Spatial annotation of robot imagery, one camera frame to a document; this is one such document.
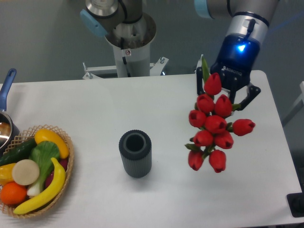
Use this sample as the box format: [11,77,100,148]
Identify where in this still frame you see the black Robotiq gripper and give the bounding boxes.
[196,35,260,112]

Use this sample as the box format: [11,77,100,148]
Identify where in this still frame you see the red tulip bouquet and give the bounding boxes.
[185,57,256,173]

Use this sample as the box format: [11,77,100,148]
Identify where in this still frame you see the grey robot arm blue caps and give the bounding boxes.
[80,0,278,111]

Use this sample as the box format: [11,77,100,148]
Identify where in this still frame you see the dark grey ribbed vase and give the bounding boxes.
[119,130,152,178]

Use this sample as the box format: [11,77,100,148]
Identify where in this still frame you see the black device at table edge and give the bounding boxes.
[286,192,304,218]

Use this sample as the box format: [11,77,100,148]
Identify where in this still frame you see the red plastic radish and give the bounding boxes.
[45,158,68,189]

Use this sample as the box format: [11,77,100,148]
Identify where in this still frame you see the yellow plastic squash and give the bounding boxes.
[34,128,69,159]

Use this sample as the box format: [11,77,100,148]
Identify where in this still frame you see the green plastic bok choy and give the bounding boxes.
[27,141,60,198]

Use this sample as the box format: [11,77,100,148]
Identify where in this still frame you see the yellow plastic banana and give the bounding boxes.
[13,157,66,215]

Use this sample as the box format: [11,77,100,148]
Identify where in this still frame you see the woven wicker basket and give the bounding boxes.
[0,124,74,219]

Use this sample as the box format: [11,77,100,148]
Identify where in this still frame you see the green plastic cucumber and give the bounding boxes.
[0,138,37,166]

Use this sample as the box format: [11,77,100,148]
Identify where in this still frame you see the beige round disc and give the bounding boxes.
[12,159,40,186]

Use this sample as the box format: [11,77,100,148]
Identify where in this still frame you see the yellow plastic pepper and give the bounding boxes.
[0,163,16,186]

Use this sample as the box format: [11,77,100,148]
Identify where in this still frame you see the orange plastic fruit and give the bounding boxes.
[0,182,27,205]

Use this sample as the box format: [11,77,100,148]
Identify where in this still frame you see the white frame at right edge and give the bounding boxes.
[281,81,304,126]

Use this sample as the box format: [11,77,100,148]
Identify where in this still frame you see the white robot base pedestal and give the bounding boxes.
[80,10,169,78]

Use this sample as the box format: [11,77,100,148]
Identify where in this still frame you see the blue handled saucepan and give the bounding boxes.
[0,68,19,156]

